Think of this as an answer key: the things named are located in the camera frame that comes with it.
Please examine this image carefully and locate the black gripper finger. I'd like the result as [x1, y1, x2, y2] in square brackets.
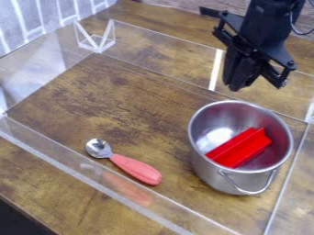
[230, 56, 262, 92]
[223, 47, 242, 86]

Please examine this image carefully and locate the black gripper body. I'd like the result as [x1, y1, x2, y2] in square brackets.
[212, 0, 306, 89]

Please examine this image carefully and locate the silver metal pot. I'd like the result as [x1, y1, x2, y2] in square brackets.
[187, 100, 292, 196]

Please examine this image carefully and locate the red block object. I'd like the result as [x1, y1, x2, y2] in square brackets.
[204, 128, 272, 168]

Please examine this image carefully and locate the spoon with pink handle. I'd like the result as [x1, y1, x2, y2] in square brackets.
[84, 139, 161, 185]

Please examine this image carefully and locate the clear acrylic enclosure wall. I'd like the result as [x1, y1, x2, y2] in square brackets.
[0, 17, 314, 235]

